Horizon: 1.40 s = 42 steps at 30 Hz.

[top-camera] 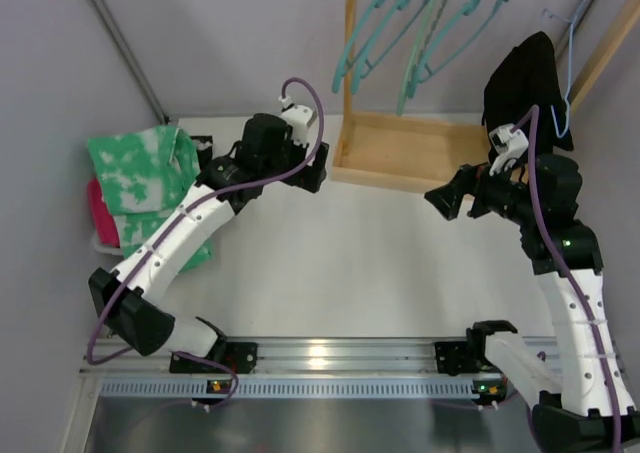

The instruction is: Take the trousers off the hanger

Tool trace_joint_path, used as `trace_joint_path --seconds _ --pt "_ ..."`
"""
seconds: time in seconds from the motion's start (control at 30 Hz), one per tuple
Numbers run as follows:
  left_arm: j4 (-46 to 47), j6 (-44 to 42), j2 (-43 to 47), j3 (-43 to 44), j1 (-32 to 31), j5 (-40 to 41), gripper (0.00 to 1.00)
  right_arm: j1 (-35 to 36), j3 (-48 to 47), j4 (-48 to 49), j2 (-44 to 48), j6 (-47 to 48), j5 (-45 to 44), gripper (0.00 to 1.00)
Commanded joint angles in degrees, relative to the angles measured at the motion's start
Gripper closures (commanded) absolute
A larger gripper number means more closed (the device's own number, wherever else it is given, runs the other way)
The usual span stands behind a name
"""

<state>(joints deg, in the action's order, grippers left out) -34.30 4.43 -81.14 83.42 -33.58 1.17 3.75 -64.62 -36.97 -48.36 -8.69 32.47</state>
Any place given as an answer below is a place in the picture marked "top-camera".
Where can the black trousers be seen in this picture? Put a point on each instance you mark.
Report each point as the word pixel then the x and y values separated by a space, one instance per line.
pixel 527 76

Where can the pink garment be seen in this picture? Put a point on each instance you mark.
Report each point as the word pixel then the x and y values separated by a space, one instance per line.
pixel 103 221

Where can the grey slotted cable duct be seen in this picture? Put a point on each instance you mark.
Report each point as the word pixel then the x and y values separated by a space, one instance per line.
pixel 306 388

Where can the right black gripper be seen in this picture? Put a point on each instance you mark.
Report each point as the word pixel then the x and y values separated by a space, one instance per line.
pixel 476 193

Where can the wooden clothes rack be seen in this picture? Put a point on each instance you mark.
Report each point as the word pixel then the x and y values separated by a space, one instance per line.
pixel 415 154

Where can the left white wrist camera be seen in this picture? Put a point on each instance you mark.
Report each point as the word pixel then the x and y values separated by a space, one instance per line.
pixel 299 117

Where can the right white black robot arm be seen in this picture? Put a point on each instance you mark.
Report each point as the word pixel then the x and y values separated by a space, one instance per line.
pixel 586 407

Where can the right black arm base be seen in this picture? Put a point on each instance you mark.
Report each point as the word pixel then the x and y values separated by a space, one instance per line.
pixel 459 357

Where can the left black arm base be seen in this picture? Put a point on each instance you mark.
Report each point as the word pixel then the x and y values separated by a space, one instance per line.
pixel 240 357

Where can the right teal plastic hanger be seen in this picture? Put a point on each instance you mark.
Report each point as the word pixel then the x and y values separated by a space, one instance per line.
pixel 455 34

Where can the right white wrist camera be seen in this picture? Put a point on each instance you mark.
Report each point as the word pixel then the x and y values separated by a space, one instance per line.
pixel 509 143

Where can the light blue wire hanger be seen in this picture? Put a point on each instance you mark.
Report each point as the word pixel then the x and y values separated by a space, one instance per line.
pixel 572 23

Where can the grey corner wall profile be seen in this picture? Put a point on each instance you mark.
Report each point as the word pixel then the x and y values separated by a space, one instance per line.
pixel 128 57

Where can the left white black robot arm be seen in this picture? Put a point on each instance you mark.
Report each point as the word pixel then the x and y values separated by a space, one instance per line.
pixel 128 297

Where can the aluminium mounting rail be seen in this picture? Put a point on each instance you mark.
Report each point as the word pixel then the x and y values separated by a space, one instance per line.
pixel 275 356

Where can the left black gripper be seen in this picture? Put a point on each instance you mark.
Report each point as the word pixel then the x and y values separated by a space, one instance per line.
pixel 310 168

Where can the teal plastic hanger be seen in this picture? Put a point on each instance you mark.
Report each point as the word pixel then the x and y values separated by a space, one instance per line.
pixel 376 34
pixel 455 34
pixel 370 36

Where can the black white garment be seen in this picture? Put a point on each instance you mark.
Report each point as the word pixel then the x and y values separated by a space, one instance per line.
pixel 204 148

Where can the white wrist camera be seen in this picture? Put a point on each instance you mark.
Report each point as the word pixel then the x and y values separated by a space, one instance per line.
pixel 509 143
pixel 299 117

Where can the light green plastic hanger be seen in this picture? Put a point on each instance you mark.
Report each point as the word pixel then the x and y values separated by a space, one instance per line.
pixel 428 21

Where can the green white tie-dye garment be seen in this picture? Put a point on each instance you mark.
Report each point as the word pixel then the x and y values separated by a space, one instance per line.
pixel 143 177

